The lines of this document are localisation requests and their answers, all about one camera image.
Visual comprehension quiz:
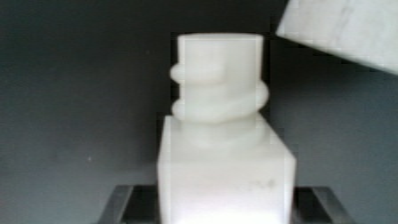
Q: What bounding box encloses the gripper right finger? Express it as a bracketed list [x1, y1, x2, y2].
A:
[293, 186, 350, 224]

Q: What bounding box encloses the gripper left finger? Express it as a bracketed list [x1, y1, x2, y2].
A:
[105, 185, 158, 224]

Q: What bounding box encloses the white table leg with tag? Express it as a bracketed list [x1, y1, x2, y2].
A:
[156, 33, 297, 224]

